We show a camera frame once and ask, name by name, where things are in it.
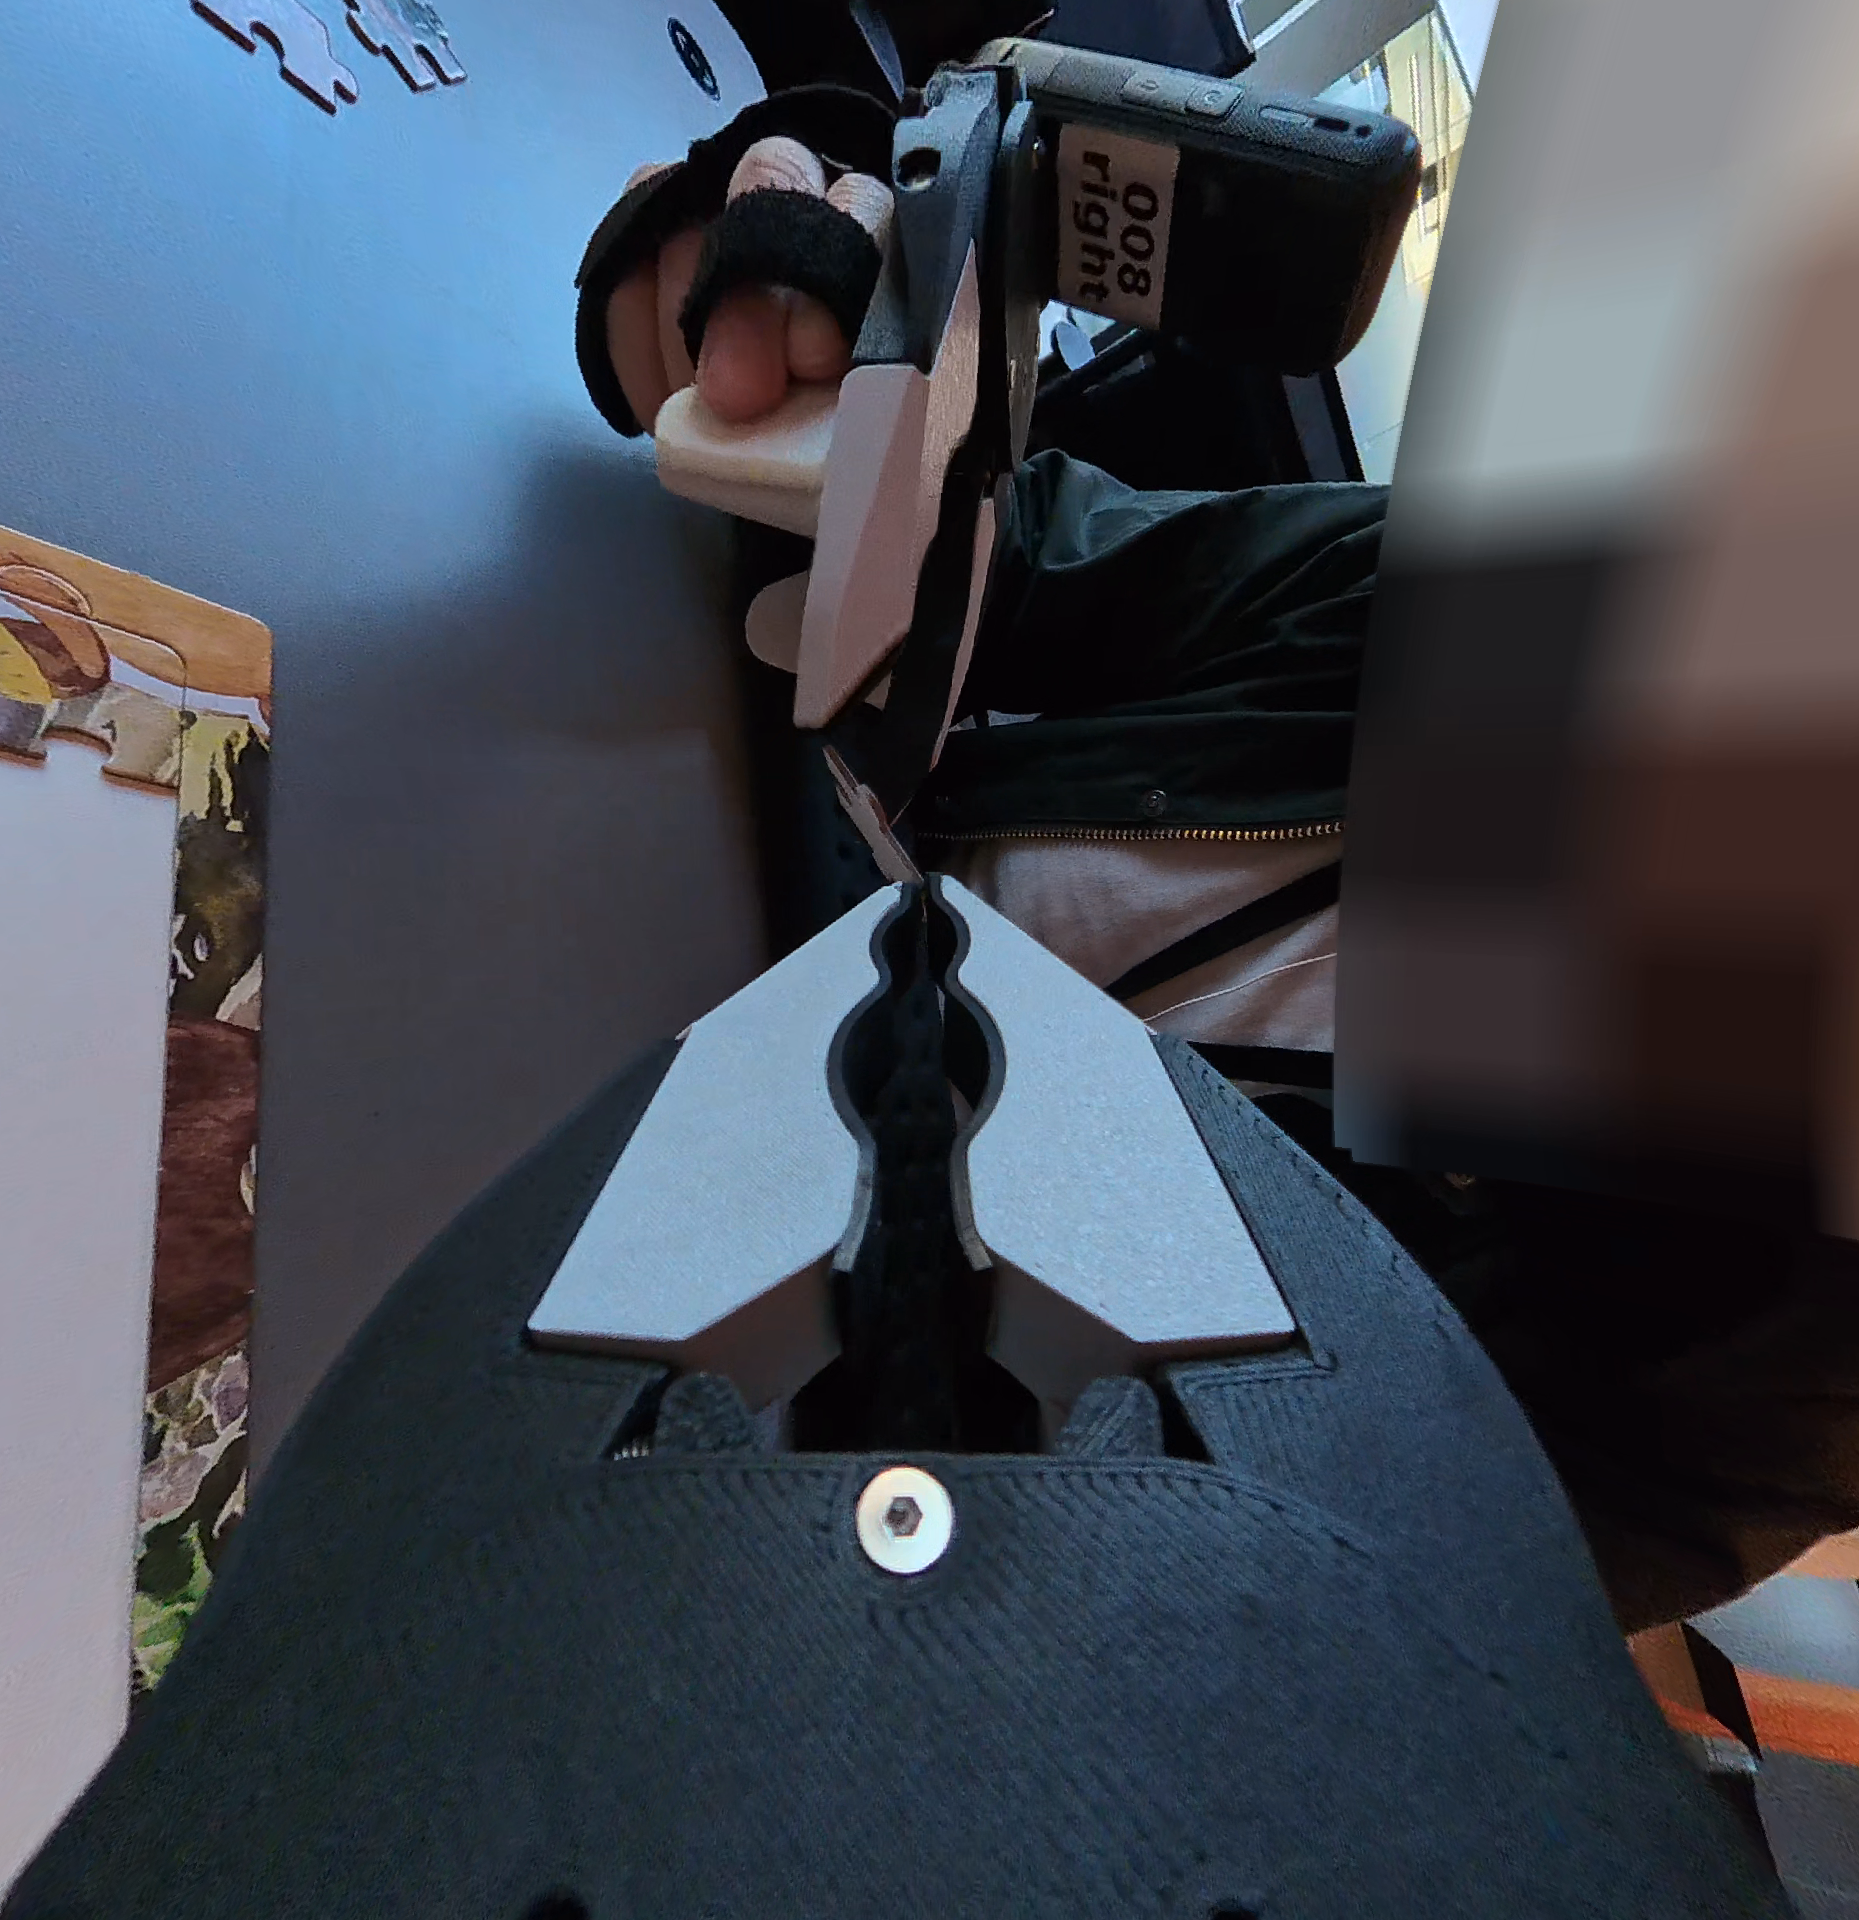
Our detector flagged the orange bar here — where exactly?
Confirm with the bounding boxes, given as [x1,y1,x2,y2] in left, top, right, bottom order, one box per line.
[1624,1531,1859,1786]

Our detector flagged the red white puzzle piece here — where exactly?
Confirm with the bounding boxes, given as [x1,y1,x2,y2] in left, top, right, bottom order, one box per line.
[821,744,927,888]

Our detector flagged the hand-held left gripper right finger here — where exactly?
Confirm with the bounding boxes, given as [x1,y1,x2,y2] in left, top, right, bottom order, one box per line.
[922,874,1299,1453]

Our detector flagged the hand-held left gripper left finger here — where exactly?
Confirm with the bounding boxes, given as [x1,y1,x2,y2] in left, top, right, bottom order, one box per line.
[527,883,929,1453]

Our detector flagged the person's pale trousers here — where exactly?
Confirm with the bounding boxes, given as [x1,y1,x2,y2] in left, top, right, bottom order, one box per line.
[929,827,1348,1102]

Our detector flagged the white puzzle board printed frame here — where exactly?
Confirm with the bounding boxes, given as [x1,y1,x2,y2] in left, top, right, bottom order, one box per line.
[0,510,274,1817]

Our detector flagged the person's right hand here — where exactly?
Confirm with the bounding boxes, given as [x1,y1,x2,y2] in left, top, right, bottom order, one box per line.
[577,135,892,437]

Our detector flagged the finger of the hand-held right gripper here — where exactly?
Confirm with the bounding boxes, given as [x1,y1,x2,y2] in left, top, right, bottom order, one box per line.
[793,247,1008,732]
[873,464,1022,834]

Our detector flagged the person's dark jacket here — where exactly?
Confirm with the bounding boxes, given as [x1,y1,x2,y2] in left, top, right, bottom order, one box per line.
[903,441,1398,848]

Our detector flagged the pale beige puzzle piece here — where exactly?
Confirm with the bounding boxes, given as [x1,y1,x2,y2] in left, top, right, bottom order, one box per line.
[43,682,183,786]

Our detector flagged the purple grey puzzle piece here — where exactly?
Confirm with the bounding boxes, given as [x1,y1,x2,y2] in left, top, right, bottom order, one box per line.
[190,0,365,119]

